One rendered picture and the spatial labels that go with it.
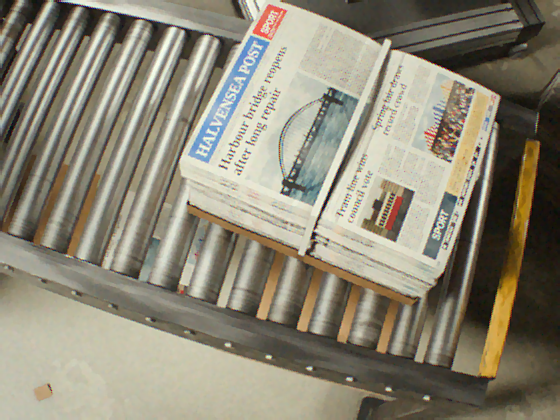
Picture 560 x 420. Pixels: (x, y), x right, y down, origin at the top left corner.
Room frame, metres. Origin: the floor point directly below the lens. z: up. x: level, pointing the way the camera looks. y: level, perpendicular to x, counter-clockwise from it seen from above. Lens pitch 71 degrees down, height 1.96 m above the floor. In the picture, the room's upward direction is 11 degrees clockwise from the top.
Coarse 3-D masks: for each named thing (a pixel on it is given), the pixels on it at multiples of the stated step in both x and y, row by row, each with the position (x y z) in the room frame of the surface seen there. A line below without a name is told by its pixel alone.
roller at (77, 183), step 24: (144, 24) 0.70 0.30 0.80; (120, 48) 0.64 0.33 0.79; (144, 48) 0.65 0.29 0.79; (120, 72) 0.59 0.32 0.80; (120, 96) 0.55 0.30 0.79; (96, 120) 0.49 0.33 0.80; (96, 144) 0.45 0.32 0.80; (72, 168) 0.40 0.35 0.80; (96, 168) 0.42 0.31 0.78; (72, 192) 0.36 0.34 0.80; (72, 216) 0.32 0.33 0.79; (48, 240) 0.27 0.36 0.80
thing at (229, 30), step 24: (48, 0) 0.73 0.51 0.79; (72, 0) 0.73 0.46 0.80; (96, 0) 0.74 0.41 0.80; (120, 0) 0.74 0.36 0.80; (144, 0) 0.75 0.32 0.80; (96, 24) 0.72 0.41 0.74; (168, 24) 0.70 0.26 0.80; (192, 24) 0.71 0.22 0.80; (216, 24) 0.72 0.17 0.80; (240, 24) 0.73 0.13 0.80; (192, 48) 0.70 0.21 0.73; (504, 120) 0.64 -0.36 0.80; (528, 120) 0.66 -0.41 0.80; (504, 144) 0.64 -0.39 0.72
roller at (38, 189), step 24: (120, 24) 0.70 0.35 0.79; (96, 48) 0.63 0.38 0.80; (96, 72) 0.59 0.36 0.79; (72, 96) 0.53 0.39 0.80; (72, 120) 0.49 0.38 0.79; (48, 144) 0.43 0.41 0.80; (48, 168) 0.39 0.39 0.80; (24, 192) 0.34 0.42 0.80; (48, 192) 0.36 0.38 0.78; (24, 216) 0.30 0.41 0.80
